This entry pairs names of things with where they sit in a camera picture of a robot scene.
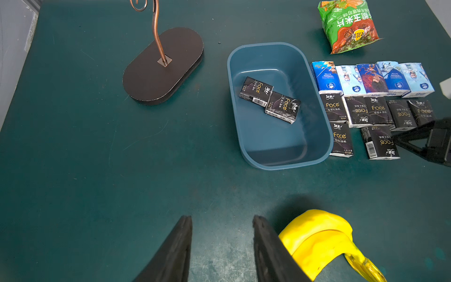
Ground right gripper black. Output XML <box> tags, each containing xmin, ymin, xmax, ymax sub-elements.
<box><xmin>393</xmin><ymin>117</ymin><xmax>451</xmax><ymax>167</ymax></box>

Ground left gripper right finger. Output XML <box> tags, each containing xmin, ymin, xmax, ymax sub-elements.
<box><xmin>253</xmin><ymin>215</ymin><xmax>311</xmax><ymax>282</ymax></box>

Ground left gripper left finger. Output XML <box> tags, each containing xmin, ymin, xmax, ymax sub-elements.
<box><xmin>134</xmin><ymin>216</ymin><xmax>193</xmax><ymax>282</ymax></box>

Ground black face tissue pack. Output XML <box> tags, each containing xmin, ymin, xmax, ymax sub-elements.
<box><xmin>361</xmin><ymin>125</ymin><xmax>400</xmax><ymax>161</ymax></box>
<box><xmin>330</xmin><ymin>122</ymin><xmax>354</xmax><ymax>157</ymax></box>
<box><xmin>265</xmin><ymin>92</ymin><xmax>301</xmax><ymax>124</ymax></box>
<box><xmin>386</xmin><ymin>99</ymin><xmax>417</xmax><ymax>132</ymax></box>
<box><xmin>320</xmin><ymin>94</ymin><xmax>348</xmax><ymax>123</ymax></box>
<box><xmin>364</xmin><ymin>97</ymin><xmax>395</xmax><ymax>130</ymax></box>
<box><xmin>239</xmin><ymin>76</ymin><xmax>274</xmax><ymax>108</ymax></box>
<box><xmin>407</xmin><ymin>99</ymin><xmax>436</xmax><ymax>127</ymax></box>
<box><xmin>342</xmin><ymin>96</ymin><xmax>371</xmax><ymax>128</ymax></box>

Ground black Face tissue pack back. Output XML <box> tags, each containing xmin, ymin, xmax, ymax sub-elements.
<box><xmin>364</xmin><ymin>97</ymin><xmax>395</xmax><ymax>130</ymax></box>

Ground teal plastic storage box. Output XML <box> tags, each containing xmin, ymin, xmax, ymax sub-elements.
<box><xmin>227</xmin><ymin>42</ymin><xmax>334</xmax><ymax>170</ymax></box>

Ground black Face tissue pack front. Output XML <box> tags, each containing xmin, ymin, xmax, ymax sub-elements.
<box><xmin>361</xmin><ymin>125</ymin><xmax>400</xmax><ymax>161</ymax></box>

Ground white blue tissue pack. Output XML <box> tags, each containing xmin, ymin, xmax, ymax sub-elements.
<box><xmin>399</xmin><ymin>62</ymin><xmax>435</xmax><ymax>98</ymax></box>

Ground yellow banana bunch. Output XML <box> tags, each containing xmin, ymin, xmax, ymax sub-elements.
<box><xmin>278</xmin><ymin>209</ymin><xmax>386</xmax><ymax>282</ymax></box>

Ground green snack bag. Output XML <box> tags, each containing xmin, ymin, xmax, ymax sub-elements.
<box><xmin>318</xmin><ymin>0</ymin><xmax>380</xmax><ymax>54</ymax></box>

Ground metal scroll stand dark base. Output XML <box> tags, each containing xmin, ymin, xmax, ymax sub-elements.
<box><xmin>122</xmin><ymin>1</ymin><xmax>204</xmax><ymax>105</ymax></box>

